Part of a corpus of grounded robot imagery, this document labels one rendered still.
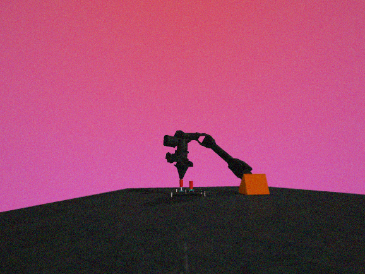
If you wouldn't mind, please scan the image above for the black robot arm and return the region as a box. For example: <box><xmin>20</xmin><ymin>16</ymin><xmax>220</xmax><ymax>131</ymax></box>
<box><xmin>163</xmin><ymin>130</ymin><xmax>252</xmax><ymax>179</ymax></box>

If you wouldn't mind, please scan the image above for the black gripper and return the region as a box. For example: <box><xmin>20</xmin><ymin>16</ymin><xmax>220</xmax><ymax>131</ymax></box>
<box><xmin>168</xmin><ymin>148</ymin><xmax>193</xmax><ymax>179</ymax></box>

